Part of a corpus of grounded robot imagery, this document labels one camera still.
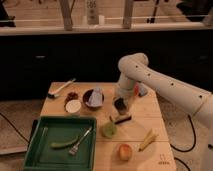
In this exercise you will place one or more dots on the dark metallic cup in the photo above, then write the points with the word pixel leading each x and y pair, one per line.
pixel 120 106

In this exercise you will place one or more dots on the orange peach fruit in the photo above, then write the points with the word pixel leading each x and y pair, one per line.
pixel 125 152

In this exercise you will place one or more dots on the light green cup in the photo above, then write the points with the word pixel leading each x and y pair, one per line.
pixel 108 130

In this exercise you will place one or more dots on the white small plate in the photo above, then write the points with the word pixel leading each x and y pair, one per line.
pixel 73 106

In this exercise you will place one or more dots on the silver fork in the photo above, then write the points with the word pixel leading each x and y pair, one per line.
pixel 74 149

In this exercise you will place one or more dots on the green cucumber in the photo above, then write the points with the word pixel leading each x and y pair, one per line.
pixel 56 145

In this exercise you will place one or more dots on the green plastic tray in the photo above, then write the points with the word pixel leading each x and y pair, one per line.
pixel 41 157

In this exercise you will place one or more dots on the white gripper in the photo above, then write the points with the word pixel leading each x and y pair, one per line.
pixel 127 95

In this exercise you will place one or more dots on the grey blue cloth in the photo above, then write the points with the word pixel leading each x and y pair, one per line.
pixel 95 100

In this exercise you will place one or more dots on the orange bowl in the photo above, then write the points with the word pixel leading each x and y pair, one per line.
pixel 136 90

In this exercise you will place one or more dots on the black scrubbing brush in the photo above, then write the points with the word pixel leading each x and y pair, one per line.
pixel 120 119

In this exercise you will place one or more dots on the yellow corn cob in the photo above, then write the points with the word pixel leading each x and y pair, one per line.
pixel 149 138

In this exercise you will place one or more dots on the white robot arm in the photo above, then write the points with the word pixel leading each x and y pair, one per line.
pixel 193 100

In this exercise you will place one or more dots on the dark brown bowl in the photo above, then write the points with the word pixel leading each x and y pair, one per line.
pixel 86 97

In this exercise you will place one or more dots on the dark red berries cluster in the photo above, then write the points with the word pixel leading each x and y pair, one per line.
pixel 71 96

